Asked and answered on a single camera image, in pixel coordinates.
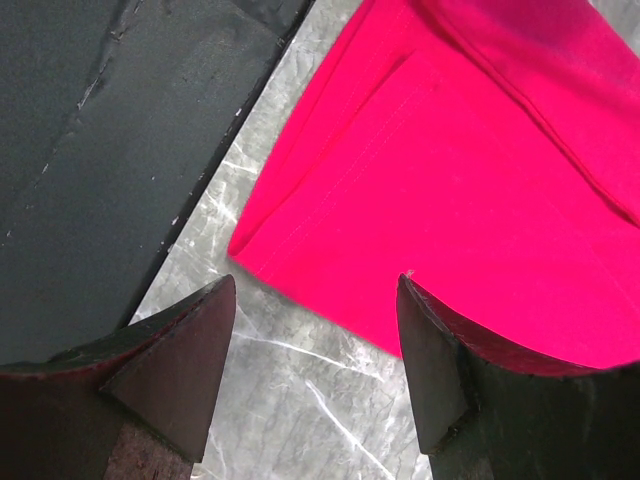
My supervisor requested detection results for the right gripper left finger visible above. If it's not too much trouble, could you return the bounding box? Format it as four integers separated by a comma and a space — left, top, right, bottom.
1, 275, 236, 479

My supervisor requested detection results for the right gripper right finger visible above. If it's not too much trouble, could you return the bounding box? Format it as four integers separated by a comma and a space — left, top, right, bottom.
396, 276, 639, 479

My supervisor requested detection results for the pink t shirt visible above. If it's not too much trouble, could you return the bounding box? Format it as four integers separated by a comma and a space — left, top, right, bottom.
228, 1, 639, 368

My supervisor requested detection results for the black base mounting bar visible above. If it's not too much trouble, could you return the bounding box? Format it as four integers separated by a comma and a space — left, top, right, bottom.
1, 1, 310, 364

